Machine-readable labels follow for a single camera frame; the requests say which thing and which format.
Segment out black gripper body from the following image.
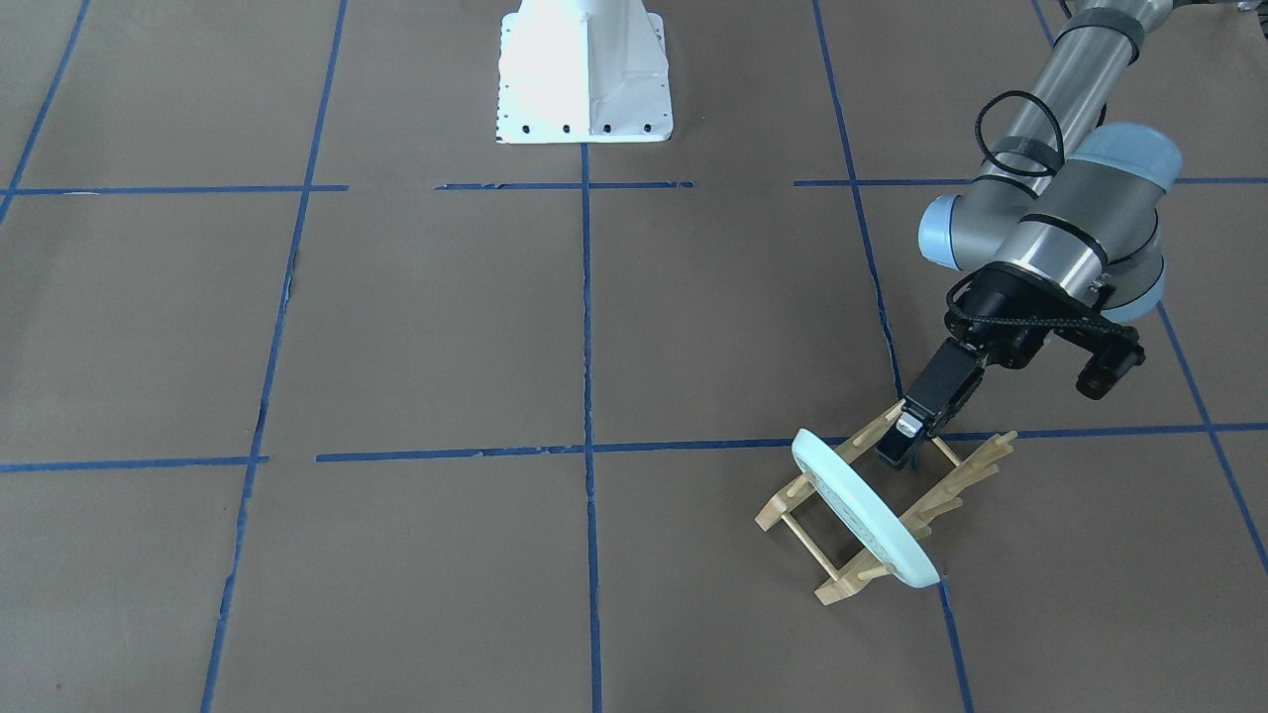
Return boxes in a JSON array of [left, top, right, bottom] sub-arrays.
[[945, 265, 1059, 373]]

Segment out light green plate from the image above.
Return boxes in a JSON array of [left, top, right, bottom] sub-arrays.
[[793, 429, 940, 587]]

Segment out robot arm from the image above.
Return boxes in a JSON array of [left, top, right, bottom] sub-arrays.
[[876, 1, 1183, 469]]

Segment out wooden dish rack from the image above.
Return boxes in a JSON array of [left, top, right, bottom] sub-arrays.
[[754, 401, 1018, 606]]

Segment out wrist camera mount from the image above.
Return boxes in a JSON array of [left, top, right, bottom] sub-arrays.
[[1054, 320, 1146, 400]]

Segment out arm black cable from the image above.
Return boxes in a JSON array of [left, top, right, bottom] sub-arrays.
[[946, 91, 1130, 337]]

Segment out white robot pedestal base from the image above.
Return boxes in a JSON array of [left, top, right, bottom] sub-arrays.
[[495, 1, 675, 145]]

